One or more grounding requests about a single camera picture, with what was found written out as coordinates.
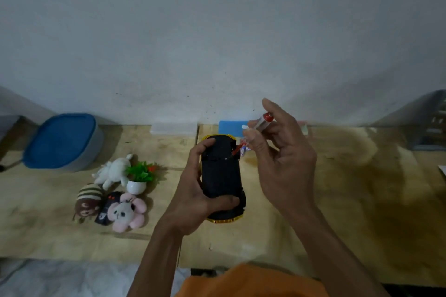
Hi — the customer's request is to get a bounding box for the person's right hand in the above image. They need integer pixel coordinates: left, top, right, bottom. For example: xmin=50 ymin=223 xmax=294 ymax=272
xmin=242 ymin=98 xmax=318 ymax=219

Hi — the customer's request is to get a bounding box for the person's left hand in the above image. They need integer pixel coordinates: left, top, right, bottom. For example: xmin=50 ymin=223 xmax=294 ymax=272
xmin=161 ymin=138 xmax=241 ymax=237

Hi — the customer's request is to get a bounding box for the red capped clear screwdriver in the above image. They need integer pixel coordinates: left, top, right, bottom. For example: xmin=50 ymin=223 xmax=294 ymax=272
xmin=231 ymin=112 xmax=275 ymax=157

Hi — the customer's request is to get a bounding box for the black and yellow toy car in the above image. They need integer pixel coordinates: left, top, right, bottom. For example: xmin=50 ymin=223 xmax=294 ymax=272
xmin=200 ymin=134 xmax=247 ymax=224

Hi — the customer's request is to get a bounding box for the person's left forearm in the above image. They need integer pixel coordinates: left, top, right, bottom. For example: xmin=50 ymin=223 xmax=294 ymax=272
xmin=127 ymin=217 xmax=184 ymax=297

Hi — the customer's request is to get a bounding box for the person's right forearm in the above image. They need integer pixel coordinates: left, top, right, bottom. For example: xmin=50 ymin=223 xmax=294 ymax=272
xmin=289 ymin=207 xmax=391 ymax=297

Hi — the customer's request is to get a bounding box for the orange shirt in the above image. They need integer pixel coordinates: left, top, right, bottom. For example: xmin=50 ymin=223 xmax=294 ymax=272
xmin=174 ymin=263 xmax=330 ymax=297

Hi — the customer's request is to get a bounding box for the small green potted plant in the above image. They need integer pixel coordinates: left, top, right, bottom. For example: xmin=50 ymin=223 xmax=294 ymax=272
xmin=125 ymin=161 xmax=158 ymax=196

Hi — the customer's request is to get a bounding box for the pink panda plush toy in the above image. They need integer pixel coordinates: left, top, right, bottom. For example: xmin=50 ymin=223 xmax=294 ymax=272
xmin=107 ymin=192 xmax=148 ymax=234

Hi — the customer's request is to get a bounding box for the white plush toy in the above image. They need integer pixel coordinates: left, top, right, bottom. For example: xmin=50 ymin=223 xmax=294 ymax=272
xmin=92 ymin=154 xmax=134 ymax=191

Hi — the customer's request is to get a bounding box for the black remote control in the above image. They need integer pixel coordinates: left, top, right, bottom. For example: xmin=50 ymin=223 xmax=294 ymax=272
xmin=94 ymin=191 xmax=123 ymax=226

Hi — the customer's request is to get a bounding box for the brown striped plush toy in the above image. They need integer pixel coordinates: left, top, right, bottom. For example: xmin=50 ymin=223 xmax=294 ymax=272
xmin=72 ymin=183 xmax=105 ymax=224

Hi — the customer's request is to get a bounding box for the grey cloth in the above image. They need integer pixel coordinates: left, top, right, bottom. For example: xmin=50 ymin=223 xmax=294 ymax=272
xmin=0 ymin=258 xmax=191 ymax=297

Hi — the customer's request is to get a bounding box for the blue lidded grey container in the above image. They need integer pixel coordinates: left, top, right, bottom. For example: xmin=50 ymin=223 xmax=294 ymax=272
xmin=22 ymin=113 xmax=105 ymax=173

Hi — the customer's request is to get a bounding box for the grey metal rack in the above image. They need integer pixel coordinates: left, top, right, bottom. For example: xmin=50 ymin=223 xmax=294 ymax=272
xmin=410 ymin=89 xmax=446 ymax=152

